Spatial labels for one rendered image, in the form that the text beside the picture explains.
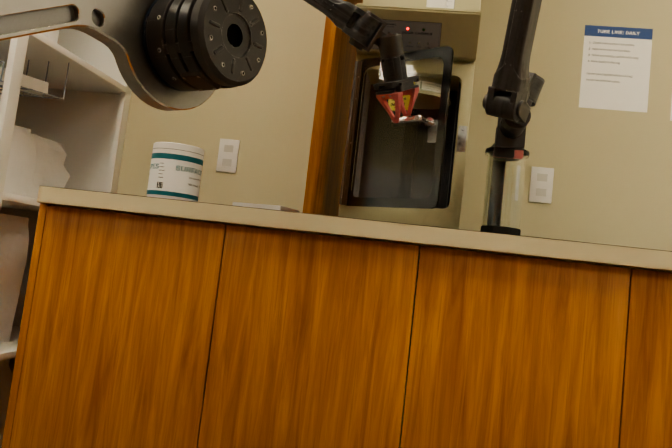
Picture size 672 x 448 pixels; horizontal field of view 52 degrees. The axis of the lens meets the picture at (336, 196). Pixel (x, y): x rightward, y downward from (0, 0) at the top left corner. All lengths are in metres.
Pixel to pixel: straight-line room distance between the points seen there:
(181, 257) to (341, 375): 0.46
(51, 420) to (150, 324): 0.32
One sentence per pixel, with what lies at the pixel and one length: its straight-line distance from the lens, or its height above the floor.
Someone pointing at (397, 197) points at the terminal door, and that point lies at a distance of 1.71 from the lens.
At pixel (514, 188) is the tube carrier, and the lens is 1.73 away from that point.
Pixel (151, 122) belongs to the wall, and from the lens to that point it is 2.49.
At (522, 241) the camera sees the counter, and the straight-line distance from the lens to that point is 1.53.
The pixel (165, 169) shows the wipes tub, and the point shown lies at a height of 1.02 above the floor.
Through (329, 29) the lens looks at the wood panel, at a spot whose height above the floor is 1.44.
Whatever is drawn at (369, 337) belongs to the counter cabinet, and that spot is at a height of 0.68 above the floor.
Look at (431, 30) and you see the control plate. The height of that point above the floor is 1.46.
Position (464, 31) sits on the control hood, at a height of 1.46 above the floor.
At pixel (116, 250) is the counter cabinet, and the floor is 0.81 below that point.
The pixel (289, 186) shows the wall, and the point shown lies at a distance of 2.31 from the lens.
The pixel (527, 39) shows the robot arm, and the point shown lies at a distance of 1.47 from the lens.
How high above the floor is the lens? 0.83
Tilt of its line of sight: 6 degrees up
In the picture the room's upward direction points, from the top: 7 degrees clockwise
